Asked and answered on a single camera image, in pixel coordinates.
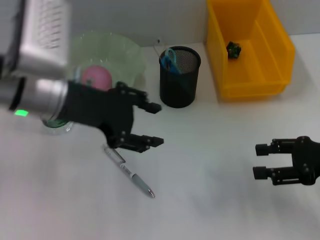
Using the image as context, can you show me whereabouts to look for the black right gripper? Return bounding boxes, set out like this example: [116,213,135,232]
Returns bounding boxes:
[252,135,320,187]

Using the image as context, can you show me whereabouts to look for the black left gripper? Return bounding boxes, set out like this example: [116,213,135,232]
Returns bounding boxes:
[61,79,165,154]

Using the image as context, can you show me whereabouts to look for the black mesh pen cup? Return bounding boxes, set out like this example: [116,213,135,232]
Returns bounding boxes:
[159,45,202,109]

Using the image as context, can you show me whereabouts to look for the grey-grip ballpoint pen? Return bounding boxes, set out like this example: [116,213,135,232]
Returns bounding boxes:
[102,144,156,199]

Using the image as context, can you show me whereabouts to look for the pink toy peach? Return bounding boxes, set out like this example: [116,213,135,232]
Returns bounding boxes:
[81,64,114,91]

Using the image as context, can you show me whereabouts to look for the blue scissors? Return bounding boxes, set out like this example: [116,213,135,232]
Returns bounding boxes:
[159,48,185,75]

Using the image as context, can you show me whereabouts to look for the clear green-label water bottle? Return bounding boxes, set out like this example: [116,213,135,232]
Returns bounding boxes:
[40,113,75,137]

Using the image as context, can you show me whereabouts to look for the green wavy glass bowl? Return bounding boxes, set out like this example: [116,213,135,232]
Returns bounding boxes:
[68,31,147,91]

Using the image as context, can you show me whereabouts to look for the yellow plastic bin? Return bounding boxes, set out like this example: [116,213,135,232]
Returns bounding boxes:
[206,0,296,99]

